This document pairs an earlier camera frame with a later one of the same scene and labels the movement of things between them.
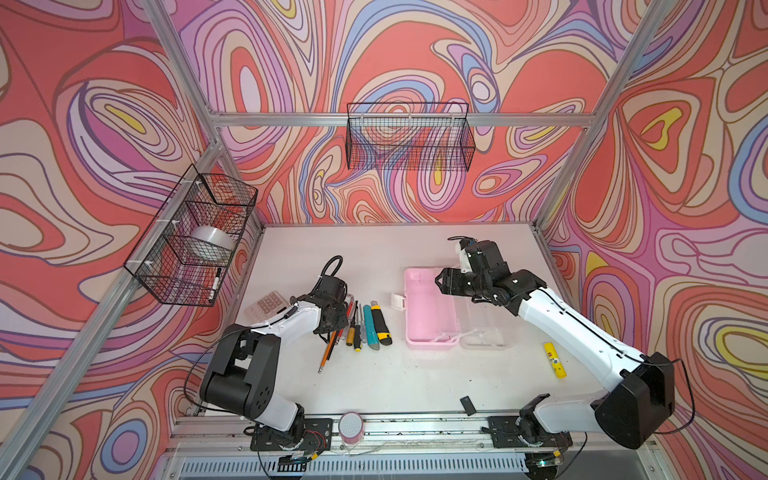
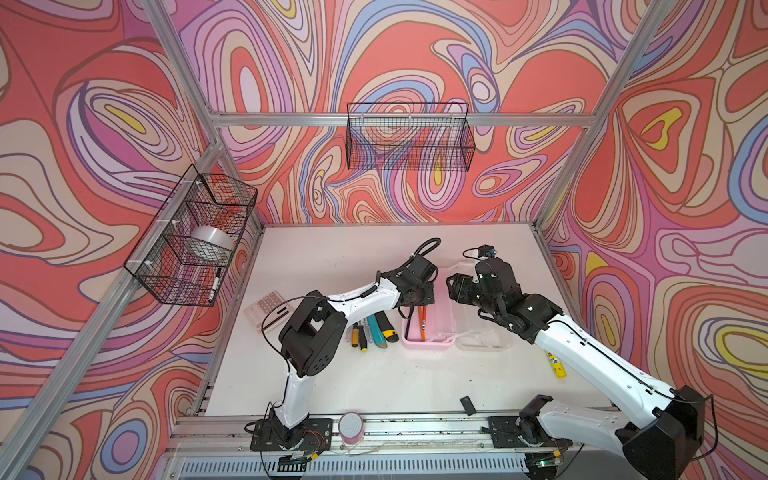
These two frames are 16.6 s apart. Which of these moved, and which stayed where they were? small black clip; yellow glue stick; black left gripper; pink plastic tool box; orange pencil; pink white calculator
Moved: orange pencil; black left gripper
Stayed: pink plastic tool box; yellow glue stick; pink white calculator; small black clip
